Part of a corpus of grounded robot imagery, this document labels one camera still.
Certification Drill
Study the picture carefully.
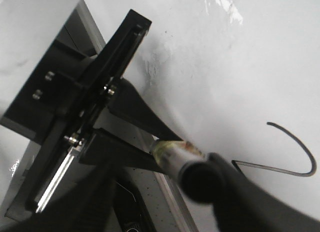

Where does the black device under table edge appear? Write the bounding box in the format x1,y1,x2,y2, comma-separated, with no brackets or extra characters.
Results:
113,177,156,232

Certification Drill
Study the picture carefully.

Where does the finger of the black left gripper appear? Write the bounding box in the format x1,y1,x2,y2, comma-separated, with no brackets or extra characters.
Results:
79,128,163,173
107,78,181,141

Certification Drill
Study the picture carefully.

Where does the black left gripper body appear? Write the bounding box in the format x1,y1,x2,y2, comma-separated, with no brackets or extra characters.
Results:
0,10,152,221

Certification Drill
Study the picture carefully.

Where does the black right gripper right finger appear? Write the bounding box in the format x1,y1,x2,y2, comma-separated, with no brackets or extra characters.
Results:
208,153,320,232

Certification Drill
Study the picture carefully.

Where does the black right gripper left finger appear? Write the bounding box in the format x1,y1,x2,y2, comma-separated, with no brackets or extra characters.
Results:
4,162,116,232

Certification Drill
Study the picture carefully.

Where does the white whiteboard with aluminium frame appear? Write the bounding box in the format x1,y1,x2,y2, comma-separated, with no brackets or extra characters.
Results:
0,0,320,232

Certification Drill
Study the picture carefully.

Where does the white whiteboard marker pen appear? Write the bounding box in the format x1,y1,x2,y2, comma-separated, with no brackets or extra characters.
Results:
150,140,225,204

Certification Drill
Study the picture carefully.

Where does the red magnet taped to marker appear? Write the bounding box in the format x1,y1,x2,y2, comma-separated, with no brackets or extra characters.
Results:
182,141,204,158

